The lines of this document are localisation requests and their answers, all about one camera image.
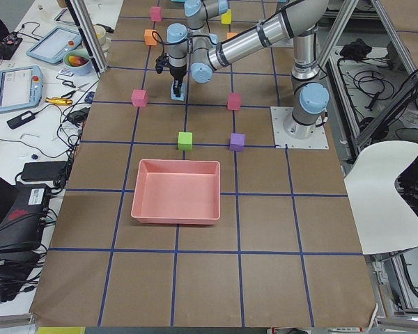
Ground pink foam block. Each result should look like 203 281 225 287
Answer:
131 89 148 107
226 93 242 111
150 6 163 22

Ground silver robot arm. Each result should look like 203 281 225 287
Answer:
167 1 229 100
155 1 330 139

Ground blue bowl with fruit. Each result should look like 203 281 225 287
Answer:
63 49 93 76

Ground black power adapter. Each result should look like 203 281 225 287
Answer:
20 161 66 182

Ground aluminium frame post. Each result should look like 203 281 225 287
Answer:
65 0 108 74

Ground pink foam block left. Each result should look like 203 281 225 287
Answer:
131 89 148 107

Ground blue teach pendant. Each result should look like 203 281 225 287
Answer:
26 26 82 64
0 65 43 113

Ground pink foam block far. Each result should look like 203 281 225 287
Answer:
150 6 163 22

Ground blue teach pendant near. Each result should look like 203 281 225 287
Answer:
0 65 43 113

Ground orange foam block right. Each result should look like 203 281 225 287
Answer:
226 32 237 39

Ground blue teach pendant far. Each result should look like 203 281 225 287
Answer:
26 26 82 64

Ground pink plastic tray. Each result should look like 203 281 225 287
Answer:
131 159 221 225

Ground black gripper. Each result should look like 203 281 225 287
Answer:
169 65 185 97

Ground purple foam block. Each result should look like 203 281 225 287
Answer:
229 133 245 152

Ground green foam block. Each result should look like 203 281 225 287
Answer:
178 132 193 151

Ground orange foam block left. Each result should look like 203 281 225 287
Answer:
144 29 157 46

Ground orange foam block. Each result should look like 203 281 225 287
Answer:
144 29 157 46
226 32 237 39

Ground light blue foam block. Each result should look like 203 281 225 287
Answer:
170 82 187 102

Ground white chair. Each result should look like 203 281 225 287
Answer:
344 141 418 255

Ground black scissors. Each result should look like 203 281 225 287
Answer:
61 83 88 100

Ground pink foam block right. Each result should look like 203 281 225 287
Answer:
226 93 242 111

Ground white cup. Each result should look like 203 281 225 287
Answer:
93 24 107 47

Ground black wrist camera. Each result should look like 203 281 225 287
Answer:
155 54 169 74

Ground yellow foam block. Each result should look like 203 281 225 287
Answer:
221 9 232 24

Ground brass cylinder tool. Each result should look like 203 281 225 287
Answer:
45 97 73 106

